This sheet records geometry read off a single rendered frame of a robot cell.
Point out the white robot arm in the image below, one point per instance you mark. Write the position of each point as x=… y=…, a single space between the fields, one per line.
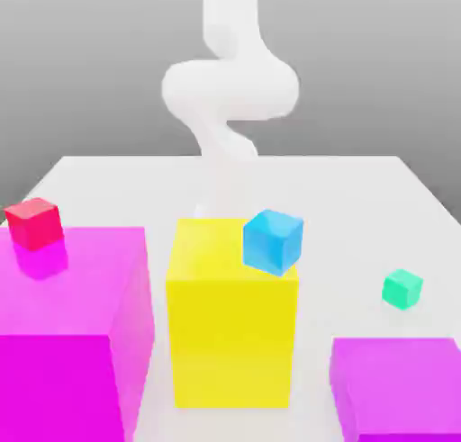
x=230 y=89

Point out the small blue cube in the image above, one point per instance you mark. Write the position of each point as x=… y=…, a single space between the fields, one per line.
x=272 y=244

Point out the small green cube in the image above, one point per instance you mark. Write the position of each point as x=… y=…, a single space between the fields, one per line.
x=401 y=290

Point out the small red cube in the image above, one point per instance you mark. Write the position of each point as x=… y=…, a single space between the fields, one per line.
x=34 y=226

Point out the large yellow box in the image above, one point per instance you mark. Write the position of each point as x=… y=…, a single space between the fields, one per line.
x=230 y=326

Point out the large magenta box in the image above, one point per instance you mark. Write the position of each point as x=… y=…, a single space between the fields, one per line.
x=68 y=326

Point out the large purple box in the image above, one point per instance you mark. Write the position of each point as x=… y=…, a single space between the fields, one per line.
x=399 y=388

